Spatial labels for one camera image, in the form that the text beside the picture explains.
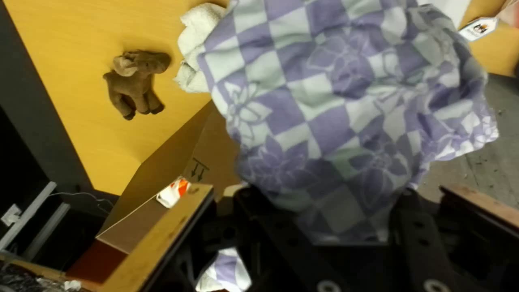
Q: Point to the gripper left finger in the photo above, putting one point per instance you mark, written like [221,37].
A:
[275,235]

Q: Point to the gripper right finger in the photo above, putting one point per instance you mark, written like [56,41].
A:
[421,243]

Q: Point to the checked blue shirt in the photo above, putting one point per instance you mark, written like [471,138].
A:
[332,101]

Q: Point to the brown wooden board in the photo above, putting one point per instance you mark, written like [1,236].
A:
[482,205]

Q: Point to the brown cardboard box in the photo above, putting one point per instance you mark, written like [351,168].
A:
[170,170]

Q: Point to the brown stuffed elephant toy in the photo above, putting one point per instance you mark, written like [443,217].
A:
[136,83]

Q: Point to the white towel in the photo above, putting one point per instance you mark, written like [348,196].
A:
[194,36]

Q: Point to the white paper tag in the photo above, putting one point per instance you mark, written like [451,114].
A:
[478,28]

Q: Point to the white socket plate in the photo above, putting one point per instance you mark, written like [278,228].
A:
[10,215]

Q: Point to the grey metal rail frame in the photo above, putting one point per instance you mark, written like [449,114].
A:
[34,221]

